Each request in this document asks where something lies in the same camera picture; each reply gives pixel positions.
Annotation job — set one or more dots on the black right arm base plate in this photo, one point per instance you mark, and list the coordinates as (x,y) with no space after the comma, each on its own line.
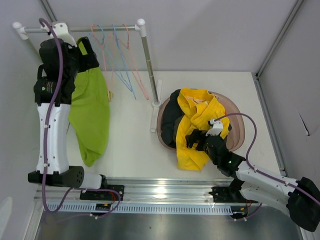
(224,194)

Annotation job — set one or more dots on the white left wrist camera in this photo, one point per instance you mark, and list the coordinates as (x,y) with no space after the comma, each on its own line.
(61,30)

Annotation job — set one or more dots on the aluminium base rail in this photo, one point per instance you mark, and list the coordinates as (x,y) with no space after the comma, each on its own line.
(167,191)

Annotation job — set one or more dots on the lime green shorts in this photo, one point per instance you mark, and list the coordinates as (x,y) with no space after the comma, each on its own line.
(90,114)

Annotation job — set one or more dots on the metal clothes rack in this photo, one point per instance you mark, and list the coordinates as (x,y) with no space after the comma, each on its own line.
(156,85)

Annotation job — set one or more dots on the pink wire hanger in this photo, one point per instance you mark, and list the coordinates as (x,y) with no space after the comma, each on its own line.
(137,76)

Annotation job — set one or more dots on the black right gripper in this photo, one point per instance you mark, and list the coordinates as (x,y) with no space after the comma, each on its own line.
(196,135)

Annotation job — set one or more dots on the slotted grey cable duct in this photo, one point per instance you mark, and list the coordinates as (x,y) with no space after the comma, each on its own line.
(130,208)

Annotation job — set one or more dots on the blue hanger with olive shorts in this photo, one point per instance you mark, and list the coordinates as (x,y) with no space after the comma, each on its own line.
(114,58)

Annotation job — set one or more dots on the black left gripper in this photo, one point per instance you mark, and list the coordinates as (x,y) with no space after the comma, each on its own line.
(88,61)

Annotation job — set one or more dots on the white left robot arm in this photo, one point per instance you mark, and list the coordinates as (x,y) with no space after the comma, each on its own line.
(61,62)

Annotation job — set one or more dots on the translucent pink plastic basin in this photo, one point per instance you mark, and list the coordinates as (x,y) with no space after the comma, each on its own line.
(236,135)

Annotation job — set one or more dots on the navy dark shorts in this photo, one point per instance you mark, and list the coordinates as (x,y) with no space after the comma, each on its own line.
(171,117)

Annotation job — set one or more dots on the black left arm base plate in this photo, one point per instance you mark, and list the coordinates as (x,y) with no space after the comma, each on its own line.
(100,195)

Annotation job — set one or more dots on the yellow shorts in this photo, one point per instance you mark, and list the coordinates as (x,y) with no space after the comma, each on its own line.
(199,106)

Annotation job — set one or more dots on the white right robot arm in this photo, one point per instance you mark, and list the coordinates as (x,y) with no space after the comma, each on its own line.
(298,199)

